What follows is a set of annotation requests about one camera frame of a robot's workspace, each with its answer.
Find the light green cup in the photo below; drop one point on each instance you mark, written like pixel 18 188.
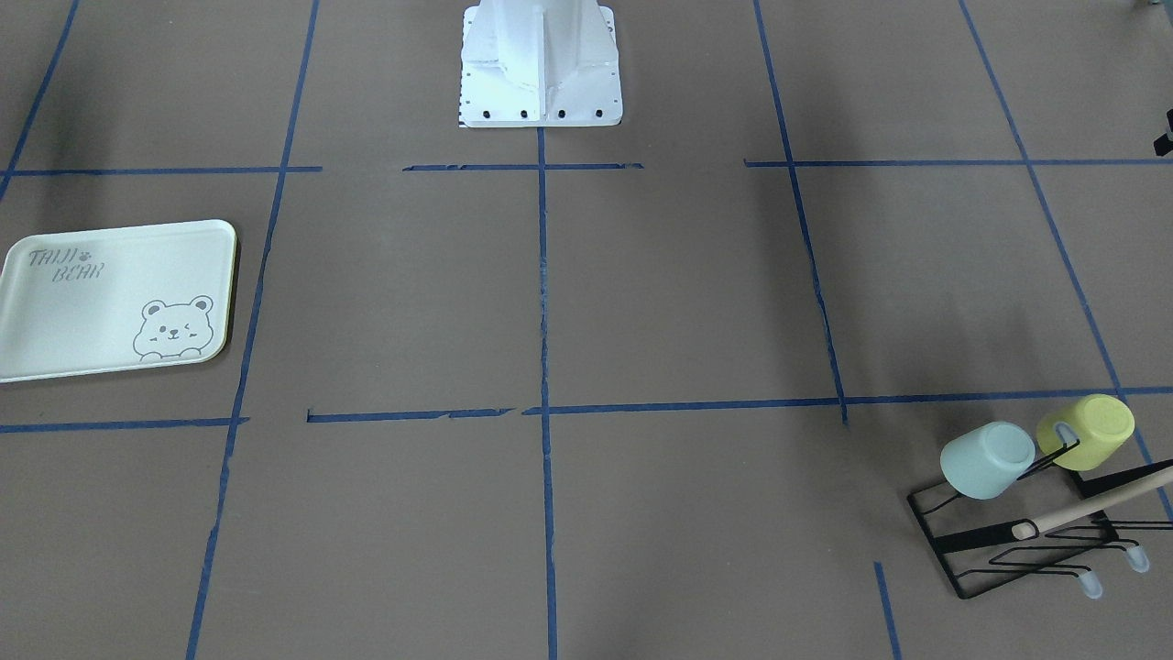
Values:
pixel 984 462

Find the cream bear serving tray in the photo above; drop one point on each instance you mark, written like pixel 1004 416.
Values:
pixel 116 299

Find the yellow cup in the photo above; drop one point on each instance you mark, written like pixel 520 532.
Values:
pixel 1089 430

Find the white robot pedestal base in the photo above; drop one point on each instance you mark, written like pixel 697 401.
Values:
pixel 539 64

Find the black wire cup rack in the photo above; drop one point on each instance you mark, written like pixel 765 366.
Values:
pixel 979 548

